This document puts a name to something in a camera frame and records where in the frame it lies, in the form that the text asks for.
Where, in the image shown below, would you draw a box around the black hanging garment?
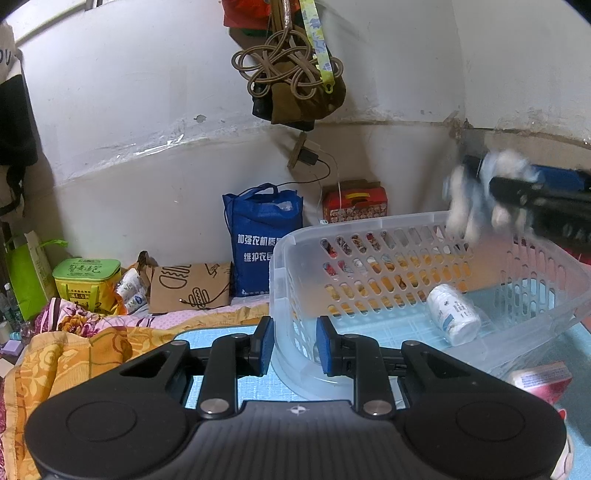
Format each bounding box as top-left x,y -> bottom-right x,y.
0,69 -> 40,217

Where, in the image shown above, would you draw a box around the clear plastic bottles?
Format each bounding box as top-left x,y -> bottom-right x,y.
0,282 -> 23,326

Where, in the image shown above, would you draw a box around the clear plastic basket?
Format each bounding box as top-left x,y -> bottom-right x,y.
269,210 -> 591,402

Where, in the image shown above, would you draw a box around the coiled brown rope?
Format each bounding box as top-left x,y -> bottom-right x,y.
231,31 -> 345,101

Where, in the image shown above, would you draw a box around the red printed gift box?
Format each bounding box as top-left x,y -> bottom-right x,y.
322,180 -> 387,224

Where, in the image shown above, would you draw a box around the red plastic bag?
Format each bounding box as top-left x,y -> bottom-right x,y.
222,0 -> 279,29

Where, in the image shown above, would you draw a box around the white blue snack packet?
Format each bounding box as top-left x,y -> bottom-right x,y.
124,291 -> 149,315
115,268 -> 141,296

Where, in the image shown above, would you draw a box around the green paper bag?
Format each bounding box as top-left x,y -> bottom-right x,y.
4,230 -> 68,320

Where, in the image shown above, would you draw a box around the white medicine bottle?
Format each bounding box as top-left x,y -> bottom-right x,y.
426,284 -> 482,347

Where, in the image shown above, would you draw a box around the yellow-green patterned strap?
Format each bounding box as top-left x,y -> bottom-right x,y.
299,0 -> 336,94

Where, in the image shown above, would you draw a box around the wooden wall socket with charger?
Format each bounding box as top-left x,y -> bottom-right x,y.
287,131 -> 325,170

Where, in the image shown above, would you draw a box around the red white packet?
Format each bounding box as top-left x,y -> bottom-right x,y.
508,361 -> 574,408

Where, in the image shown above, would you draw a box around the brown printed paper bag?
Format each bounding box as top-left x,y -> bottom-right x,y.
139,251 -> 234,315

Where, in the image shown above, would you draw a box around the orange floral blanket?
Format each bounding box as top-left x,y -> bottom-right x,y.
0,298 -> 273,480

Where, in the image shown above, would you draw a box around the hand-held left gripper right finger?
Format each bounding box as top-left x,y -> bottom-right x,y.
315,316 -> 468,420

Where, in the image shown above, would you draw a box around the green tin box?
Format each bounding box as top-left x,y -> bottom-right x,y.
52,258 -> 122,315

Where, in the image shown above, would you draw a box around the olive hanging bag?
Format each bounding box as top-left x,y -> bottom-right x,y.
252,28 -> 347,131

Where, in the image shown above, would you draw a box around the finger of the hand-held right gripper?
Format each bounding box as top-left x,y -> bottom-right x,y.
462,156 -> 591,191
489,178 -> 591,266

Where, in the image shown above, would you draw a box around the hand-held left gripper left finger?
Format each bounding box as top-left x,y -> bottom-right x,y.
117,316 -> 276,418

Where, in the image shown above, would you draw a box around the white hanging cloth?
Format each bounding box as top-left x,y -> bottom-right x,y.
0,22 -> 25,89

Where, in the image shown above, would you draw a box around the blue tote bag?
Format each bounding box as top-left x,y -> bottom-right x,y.
222,183 -> 304,297

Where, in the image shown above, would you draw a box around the white fluffy plush toy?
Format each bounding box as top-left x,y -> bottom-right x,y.
444,148 -> 542,241

